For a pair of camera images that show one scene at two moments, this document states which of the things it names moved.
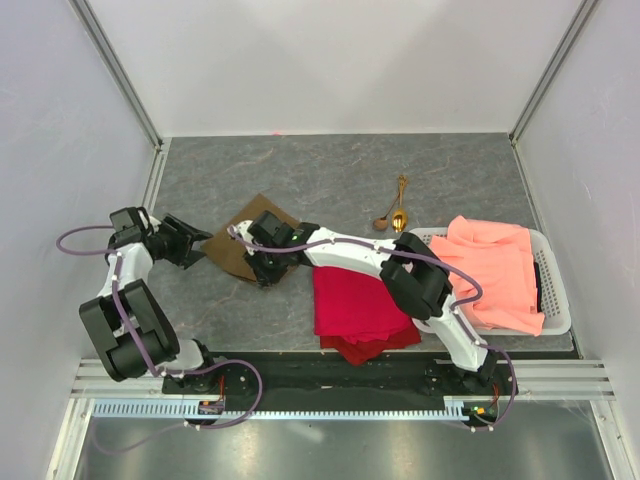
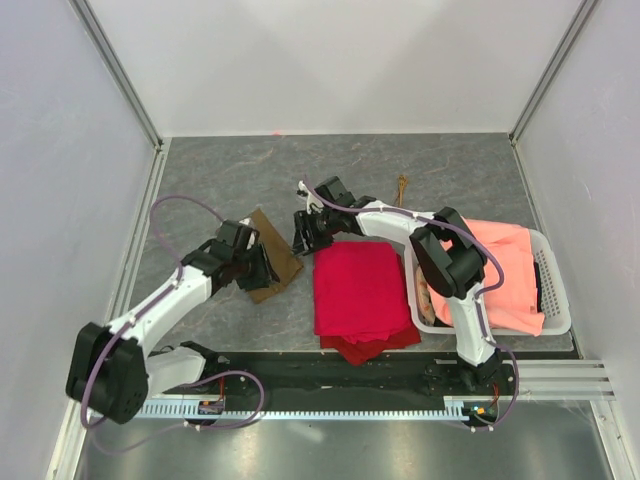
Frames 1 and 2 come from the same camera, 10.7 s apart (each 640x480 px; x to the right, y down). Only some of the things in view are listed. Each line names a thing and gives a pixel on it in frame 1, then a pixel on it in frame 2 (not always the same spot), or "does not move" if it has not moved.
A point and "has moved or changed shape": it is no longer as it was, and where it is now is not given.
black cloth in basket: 538,286 does not move
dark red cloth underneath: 362,353 does not move
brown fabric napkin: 228,251 has moved or changed shape
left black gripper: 184,238 to 263,274
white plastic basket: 553,300 does not move
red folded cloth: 355,306 does not move
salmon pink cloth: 499,255 does not move
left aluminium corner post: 109,58 does not move
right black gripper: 265,278 to 303,244
